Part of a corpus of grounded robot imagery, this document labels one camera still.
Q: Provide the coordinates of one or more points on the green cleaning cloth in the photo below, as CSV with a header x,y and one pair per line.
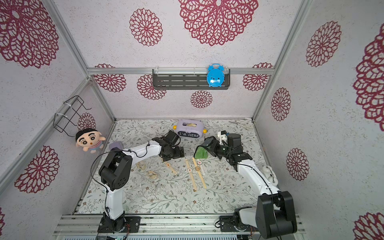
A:
x,y
201,153

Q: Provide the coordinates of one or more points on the black wire rack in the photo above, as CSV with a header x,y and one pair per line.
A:
x,y
62,120

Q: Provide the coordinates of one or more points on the beige watch long right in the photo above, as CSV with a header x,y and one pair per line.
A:
x,y
198,170

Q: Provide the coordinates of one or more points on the cartoon boy plush doll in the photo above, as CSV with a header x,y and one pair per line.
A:
x,y
90,140

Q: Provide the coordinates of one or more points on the beige watch long centre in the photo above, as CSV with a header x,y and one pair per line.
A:
x,y
190,171

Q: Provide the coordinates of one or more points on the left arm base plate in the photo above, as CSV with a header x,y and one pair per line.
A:
x,y
121,225

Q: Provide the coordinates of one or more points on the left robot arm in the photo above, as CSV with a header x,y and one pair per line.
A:
x,y
116,169

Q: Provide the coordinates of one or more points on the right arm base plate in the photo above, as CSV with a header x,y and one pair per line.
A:
x,y
232,224

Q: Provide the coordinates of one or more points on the grey wall shelf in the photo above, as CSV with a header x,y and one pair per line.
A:
x,y
186,82

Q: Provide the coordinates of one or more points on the beige watch top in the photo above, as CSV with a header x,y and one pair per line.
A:
x,y
152,175

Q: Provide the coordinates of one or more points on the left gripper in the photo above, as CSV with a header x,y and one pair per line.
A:
x,y
179,154

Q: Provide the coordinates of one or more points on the blue alarm clock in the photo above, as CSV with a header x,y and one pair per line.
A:
x,y
216,75

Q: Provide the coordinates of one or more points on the beige watch long diagonal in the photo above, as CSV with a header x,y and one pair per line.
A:
x,y
169,166

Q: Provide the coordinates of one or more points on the purple tissue box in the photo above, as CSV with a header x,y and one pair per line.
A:
x,y
192,129

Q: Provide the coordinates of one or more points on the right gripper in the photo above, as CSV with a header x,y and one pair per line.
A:
x,y
210,147

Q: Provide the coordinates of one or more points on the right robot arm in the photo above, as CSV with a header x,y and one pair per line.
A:
x,y
274,215

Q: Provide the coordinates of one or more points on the purple pad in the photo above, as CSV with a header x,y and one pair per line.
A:
x,y
116,145

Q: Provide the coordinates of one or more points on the white alarm clock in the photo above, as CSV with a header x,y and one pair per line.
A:
x,y
270,175

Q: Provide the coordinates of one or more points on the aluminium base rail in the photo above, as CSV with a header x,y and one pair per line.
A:
x,y
163,224

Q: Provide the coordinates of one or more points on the white strap watch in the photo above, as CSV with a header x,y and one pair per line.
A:
x,y
200,164

